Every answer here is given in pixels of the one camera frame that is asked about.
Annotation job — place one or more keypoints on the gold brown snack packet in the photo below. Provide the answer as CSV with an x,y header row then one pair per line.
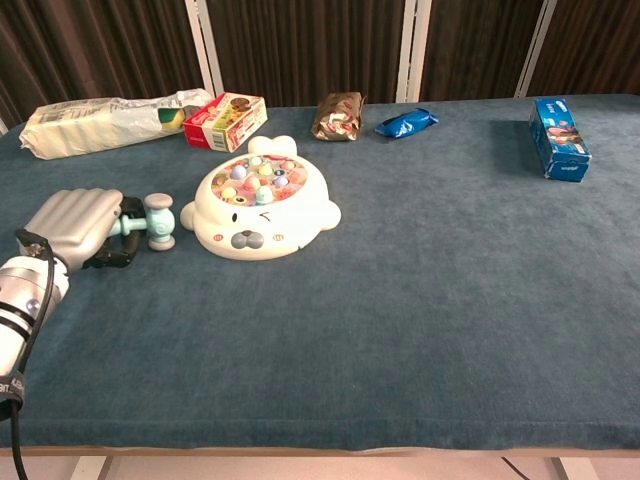
x,y
337,117

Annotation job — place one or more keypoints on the white partition post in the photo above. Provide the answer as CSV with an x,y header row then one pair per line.
x,y
205,50
412,50
535,50

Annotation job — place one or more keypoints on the pale yellow cracker bag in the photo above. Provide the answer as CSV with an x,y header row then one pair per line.
x,y
85,127

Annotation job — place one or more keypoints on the white seal whack-a-mole toy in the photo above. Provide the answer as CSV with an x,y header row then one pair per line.
x,y
260,230

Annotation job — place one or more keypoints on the light blue toy hammer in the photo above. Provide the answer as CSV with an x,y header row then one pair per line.
x,y
160,222

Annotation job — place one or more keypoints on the blue table cloth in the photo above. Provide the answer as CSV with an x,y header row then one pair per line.
x,y
400,310

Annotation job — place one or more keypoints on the small blue cookie packet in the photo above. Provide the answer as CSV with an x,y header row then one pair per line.
x,y
405,124

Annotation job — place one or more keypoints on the red biscuit box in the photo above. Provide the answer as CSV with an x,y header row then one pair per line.
x,y
230,120

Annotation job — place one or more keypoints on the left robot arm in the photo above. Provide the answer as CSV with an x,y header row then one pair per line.
x,y
20,300

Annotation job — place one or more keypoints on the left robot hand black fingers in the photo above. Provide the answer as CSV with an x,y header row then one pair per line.
x,y
75,225

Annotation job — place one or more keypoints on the blue cookie box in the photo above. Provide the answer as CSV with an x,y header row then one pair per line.
x,y
557,135

